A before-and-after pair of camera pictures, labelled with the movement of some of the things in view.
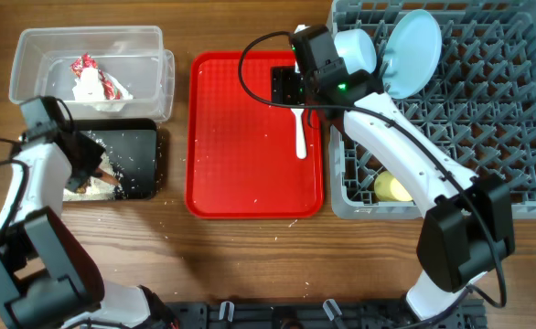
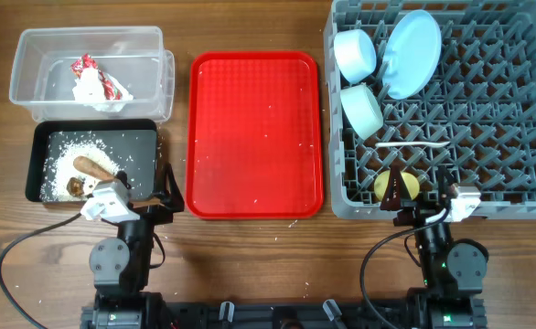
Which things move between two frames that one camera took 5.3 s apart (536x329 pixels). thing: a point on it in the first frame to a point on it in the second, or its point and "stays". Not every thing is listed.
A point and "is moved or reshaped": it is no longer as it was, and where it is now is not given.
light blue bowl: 357,50 stays
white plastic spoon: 301,145 is moved or reshaped
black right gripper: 282,85 to 416,210
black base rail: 315,315 stays
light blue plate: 412,54 stays
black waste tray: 131,150 stays
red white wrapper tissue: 98,89 stays
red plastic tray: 241,157 stays
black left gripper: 93,150 to 170,197
